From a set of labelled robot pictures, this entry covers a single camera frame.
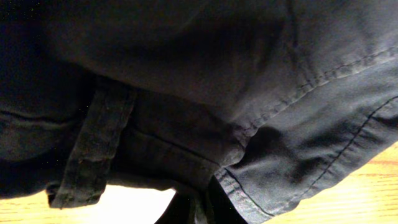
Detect navy blue shorts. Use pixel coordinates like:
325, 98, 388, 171
1, 0, 397, 223

